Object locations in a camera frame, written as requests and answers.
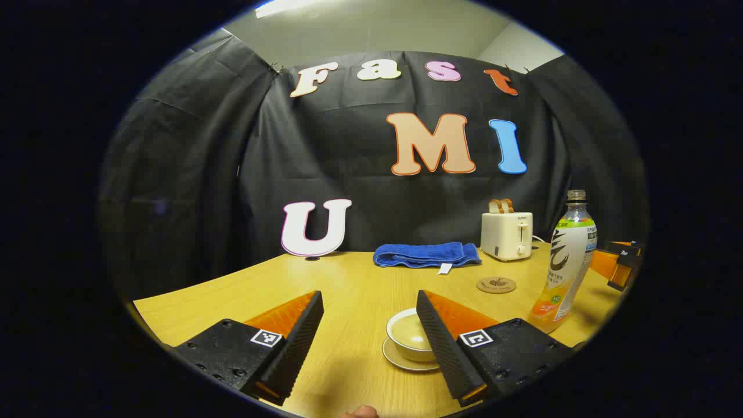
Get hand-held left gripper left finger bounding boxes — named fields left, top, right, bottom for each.
left=171, top=290, right=324, bottom=406

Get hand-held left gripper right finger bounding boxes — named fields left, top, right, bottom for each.
left=416, top=290, right=575, bottom=407

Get cream ceramic teacup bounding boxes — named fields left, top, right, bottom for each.
left=387, top=307, right=437, bottom=364

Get plastic water bottle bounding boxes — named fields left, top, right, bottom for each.
left=527, top=189, right=598, bottom=334

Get round cork coaster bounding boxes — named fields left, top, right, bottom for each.
left=476, top=277, right=517, bottom=294

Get white ceramic saucer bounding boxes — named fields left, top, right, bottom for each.
left=382, top=336, right=441, bottom=372

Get blue folded towel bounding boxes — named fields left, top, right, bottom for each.
left=373, top=242, right=482, bottom=275

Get cream toaster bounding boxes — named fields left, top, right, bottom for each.
left=480, top=211, right=534, bottom=262

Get black backdrop cloth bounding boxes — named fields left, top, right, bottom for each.
left=99, top=29, right=650, bottom=302

